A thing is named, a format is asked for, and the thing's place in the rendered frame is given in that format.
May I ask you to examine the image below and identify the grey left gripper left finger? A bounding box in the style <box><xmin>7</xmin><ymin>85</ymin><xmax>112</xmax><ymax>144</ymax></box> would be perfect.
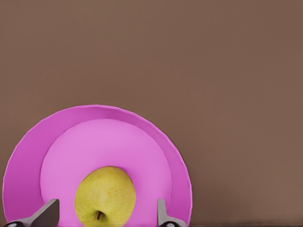
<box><xmin>4</xmin><ymin>199</ymin><xmax>60</xmax><ymax>227</ymax></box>

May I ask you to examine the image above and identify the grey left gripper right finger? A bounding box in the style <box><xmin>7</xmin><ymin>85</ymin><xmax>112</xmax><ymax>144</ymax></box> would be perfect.
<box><xmin>157</xmin><ymin>199</ymin><xmax>188</xmax><ymax>227</ymax></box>

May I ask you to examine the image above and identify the yellow-green apple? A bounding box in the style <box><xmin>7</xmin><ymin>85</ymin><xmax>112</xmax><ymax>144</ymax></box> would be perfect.
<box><xmin>74</xmin><ymin>166</ymin><xmax>136</xmax><ymax>226</ymax></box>

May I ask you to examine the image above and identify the pink round plate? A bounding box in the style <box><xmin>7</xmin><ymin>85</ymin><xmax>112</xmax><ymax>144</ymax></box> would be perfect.
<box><xmin>2</xmin><ymin>104</ymin><xmax>193</xmax><ymax>227</ymax></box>

